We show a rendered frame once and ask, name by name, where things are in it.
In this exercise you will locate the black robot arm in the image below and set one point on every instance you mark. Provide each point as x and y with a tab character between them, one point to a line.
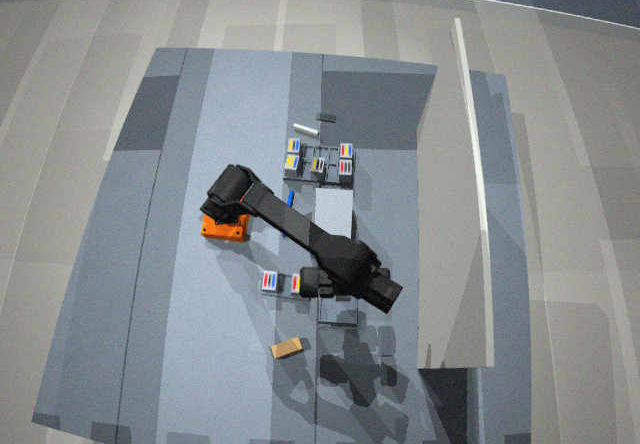
350	264

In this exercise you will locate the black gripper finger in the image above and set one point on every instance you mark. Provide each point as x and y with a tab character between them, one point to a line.
326	296

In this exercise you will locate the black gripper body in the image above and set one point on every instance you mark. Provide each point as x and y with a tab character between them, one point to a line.
309	281

